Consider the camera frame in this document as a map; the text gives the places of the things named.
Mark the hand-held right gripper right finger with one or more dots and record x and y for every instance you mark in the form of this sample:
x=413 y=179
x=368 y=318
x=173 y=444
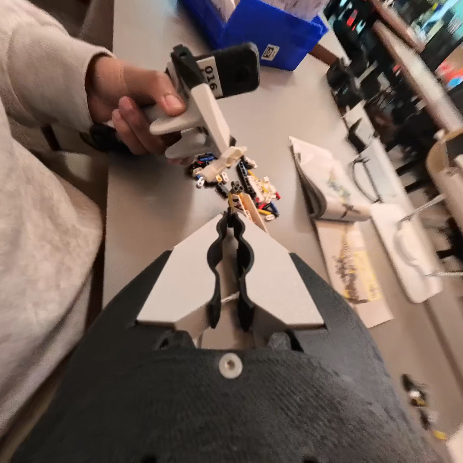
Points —
x=278 y=285

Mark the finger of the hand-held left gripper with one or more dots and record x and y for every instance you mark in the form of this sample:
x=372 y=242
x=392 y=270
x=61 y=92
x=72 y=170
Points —
x=211 y=119
x=191 y=148

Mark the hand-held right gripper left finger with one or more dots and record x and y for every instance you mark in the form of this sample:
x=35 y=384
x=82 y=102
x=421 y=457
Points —
x=181 y=282

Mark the white lego beam piece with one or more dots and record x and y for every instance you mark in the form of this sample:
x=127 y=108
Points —
x=226 y=159

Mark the large lego model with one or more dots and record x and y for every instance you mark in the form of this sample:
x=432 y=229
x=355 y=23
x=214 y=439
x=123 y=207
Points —
x=253 y=213

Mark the pile of lego pieces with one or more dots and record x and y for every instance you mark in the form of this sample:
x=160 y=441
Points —
x=266 y=188

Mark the person's left forearm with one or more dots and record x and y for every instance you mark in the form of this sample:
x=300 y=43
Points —
x=47 y=54

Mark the flat lego instruction sheet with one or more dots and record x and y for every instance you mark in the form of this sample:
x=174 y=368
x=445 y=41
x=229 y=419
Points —
x=358 y=275

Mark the open lego instruction booklet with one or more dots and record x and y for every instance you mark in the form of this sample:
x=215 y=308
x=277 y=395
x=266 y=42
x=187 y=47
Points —
x=322 y=173

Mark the black yellow lego parts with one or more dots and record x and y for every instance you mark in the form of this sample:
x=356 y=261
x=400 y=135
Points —
x=416 y=396

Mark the person's left hand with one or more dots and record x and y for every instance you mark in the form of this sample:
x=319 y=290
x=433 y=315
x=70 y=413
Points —
x=123 y=83

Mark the blue plastic bin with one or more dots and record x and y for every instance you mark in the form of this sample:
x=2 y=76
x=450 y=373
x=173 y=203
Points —
x=260 y=32

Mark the black device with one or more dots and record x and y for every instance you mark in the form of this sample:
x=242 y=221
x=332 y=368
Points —
x=345 y=81

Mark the person's beige sweatshirt torso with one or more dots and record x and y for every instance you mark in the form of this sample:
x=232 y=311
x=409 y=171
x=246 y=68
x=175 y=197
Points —
x=36 y=253

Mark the brown rail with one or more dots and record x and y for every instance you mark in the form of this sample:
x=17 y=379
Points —
x=408 y=58

